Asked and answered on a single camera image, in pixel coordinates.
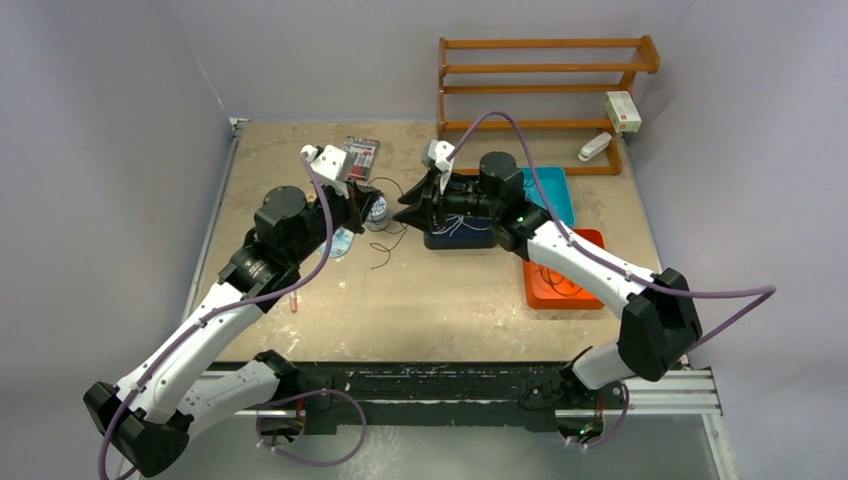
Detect wooden rack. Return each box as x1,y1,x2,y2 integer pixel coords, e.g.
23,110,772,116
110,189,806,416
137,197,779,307
436,35,662,139

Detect dark blue tray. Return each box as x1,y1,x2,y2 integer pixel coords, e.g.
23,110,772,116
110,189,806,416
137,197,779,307
423,216,497,250

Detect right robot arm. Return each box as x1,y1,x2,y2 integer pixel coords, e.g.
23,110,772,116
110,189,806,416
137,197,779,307
393,152,702,407

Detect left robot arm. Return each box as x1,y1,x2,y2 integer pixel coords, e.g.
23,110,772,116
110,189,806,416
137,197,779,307
83,181,381,478

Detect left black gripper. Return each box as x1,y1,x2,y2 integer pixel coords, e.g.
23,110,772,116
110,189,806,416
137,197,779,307
289,175,380,265

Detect light blue tray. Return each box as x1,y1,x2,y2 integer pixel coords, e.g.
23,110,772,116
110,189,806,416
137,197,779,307
520,166,576,227

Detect white staples box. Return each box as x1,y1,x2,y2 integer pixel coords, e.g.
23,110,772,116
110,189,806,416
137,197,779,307
605,91,642,133

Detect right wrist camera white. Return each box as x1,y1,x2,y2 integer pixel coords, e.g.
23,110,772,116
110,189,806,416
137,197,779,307
422,139,455,194

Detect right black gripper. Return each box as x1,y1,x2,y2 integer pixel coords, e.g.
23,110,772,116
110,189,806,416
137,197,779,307
394,168,501,235

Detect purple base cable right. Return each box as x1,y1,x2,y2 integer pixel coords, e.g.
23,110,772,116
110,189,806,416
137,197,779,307
566,384,631,452

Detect orange tray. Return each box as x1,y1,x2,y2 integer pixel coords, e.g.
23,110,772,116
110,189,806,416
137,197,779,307
522,261,604,311

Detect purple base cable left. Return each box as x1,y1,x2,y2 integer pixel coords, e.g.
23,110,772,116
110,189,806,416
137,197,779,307
255,386,368,467

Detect marker pen pack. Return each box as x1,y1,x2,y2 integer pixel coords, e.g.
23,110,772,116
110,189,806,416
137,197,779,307
342,136,381,181

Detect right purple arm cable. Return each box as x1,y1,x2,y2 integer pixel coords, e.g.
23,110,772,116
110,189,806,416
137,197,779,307
449,111,778,352

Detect white stapler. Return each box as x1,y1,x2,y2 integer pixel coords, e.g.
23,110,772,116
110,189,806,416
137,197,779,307
577,131,612,162

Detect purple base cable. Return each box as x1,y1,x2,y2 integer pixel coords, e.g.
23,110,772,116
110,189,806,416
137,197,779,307
566,384,631,452
255,386,368,467

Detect cleaning gel jar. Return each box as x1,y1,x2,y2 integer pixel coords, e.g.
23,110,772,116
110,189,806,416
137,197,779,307
364,196,390,231

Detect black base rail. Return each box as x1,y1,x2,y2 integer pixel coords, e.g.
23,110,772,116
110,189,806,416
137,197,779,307
233,349,627,437

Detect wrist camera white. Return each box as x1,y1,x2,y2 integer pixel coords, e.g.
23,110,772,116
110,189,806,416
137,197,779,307
422,139,455,194
300,145,354,198

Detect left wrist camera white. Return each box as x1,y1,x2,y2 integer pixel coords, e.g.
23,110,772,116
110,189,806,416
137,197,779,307
300,145,354,198

